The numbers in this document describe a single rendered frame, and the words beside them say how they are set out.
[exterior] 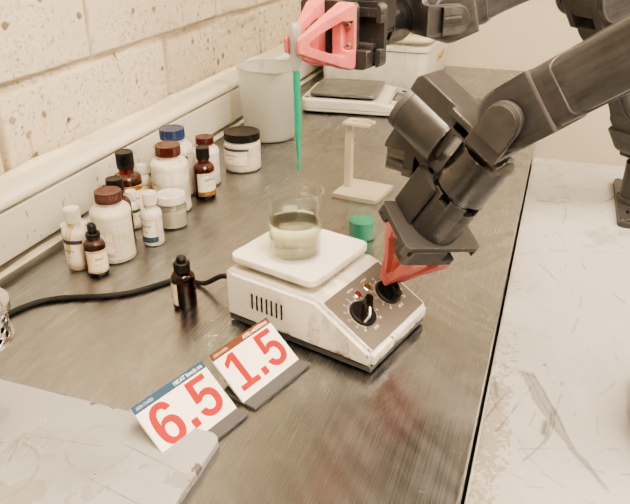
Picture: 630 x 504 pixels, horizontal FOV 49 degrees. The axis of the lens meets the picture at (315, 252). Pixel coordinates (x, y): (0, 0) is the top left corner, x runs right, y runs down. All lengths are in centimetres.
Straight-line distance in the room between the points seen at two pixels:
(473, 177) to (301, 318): 24
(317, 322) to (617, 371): 32
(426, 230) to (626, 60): 25
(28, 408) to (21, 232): 35
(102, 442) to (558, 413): 43
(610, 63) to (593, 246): 52
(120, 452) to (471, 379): 36
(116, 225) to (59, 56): 29
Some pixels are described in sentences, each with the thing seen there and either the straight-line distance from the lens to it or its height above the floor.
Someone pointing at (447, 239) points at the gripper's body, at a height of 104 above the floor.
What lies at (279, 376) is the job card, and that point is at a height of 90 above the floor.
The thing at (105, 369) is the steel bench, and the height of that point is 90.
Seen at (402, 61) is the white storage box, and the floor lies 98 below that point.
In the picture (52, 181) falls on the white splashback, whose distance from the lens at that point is 106.
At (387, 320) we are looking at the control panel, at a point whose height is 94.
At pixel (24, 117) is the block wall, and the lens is 107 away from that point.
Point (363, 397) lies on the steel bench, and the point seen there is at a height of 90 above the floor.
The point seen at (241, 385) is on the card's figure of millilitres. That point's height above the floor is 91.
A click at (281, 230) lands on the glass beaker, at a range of 75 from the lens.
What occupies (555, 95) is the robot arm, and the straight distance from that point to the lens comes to 61.
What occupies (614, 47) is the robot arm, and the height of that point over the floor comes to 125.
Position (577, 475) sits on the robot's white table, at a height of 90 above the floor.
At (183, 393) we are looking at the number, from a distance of 68.
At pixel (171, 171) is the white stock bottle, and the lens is 110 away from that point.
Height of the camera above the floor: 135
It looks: 27 degrees down
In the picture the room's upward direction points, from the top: straight up
